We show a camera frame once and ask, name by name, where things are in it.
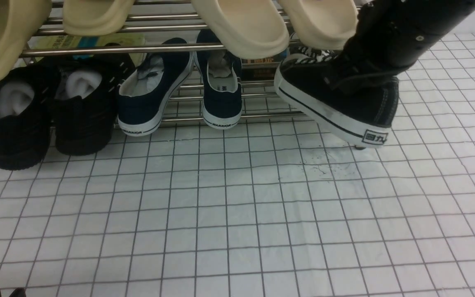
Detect navy canvas sneaker left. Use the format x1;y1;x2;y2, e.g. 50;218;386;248
116;52;193;137

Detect black mesh shoe left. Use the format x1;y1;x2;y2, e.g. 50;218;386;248
0;64;61;171

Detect black canvas sneaker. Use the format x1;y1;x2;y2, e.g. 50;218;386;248
289;45;338;59
274;52;399;150

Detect dark box with blue print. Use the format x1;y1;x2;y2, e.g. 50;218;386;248
241;49;289;81

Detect yellow green book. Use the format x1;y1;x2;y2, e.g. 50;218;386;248
32;33;146;50

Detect navy canvas sneaker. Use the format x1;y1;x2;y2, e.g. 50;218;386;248
193;49;242;130
116;52;193;137

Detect beige foam slipper far left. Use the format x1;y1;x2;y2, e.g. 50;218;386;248
0;0;52;80

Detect stainless steel shoe rack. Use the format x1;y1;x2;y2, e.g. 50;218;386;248
0;0;386;145

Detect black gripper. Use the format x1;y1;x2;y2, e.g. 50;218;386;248
330;39;415;95

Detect black mesh shoe right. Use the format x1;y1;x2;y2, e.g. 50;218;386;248
47;53;134;156

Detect black mesh shoe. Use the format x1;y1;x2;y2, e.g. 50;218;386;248
47;53;134;156
0;64;61;171

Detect beige foam slipper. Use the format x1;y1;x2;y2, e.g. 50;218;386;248
191;0;290;59
62;0;134;36
0;0;52;80
278;0;358;50

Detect navy canvas sneaker right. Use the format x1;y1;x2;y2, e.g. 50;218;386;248
193;49;242;130

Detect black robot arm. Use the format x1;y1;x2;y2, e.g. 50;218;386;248
323;0;475;94

